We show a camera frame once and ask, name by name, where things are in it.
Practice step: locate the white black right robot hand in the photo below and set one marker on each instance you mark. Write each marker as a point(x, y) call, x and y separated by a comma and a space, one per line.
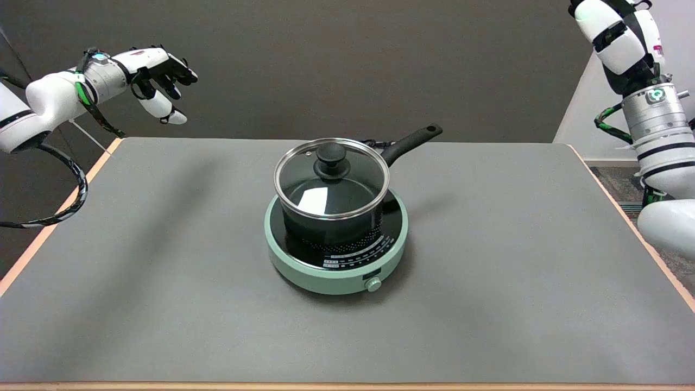
point(616, 46)

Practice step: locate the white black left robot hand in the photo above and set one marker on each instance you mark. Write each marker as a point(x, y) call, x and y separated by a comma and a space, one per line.
point(155, 60)

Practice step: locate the glass pot lid black knob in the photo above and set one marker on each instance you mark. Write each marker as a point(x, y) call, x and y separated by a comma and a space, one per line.
point(332, 160)

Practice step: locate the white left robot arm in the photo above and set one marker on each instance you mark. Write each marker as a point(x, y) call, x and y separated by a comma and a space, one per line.
point(49, 98)

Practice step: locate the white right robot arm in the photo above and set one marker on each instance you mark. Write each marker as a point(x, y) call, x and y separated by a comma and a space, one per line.
point(659, 146)

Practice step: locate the grey table mat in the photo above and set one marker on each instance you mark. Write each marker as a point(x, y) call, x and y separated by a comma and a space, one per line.
point(163, 282)

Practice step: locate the green round induction cooker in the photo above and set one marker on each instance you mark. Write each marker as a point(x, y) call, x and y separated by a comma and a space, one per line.
point(326, 279)

